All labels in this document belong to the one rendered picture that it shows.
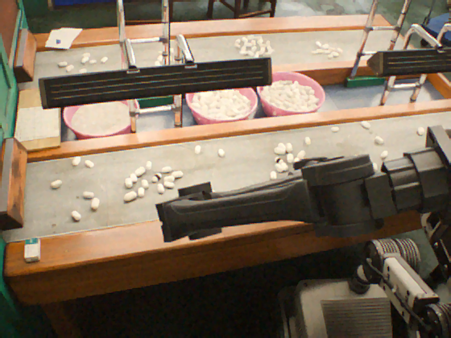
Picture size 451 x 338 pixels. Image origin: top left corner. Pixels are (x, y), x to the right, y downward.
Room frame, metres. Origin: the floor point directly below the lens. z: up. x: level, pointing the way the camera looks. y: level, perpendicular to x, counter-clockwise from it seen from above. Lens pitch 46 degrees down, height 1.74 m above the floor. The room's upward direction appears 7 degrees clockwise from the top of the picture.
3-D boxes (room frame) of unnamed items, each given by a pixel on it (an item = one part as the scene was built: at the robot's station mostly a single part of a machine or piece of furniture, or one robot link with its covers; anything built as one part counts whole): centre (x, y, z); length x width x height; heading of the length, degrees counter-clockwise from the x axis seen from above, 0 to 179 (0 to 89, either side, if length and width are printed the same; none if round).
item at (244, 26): (1.88, 0.07, 0.67); 1.81 x 0.12 x 0.19; 110
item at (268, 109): (1.40, -0.22, 0.72); 0.27 x 0.27 x 0.10
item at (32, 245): (0.56, 0.47, 0.77); 0.06 x 0.04 x 0.02; 20
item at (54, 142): (1.08, 0.66, 0.77); 0.33 x 0.15 x 0.01; 20
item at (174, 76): (0.95, 0.20, 1.08); 0.62 x 0.08 x 0.07; 110
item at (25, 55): (1.38, 0.82, 0.83); 0.30 x 0.06 x 0.07; 20
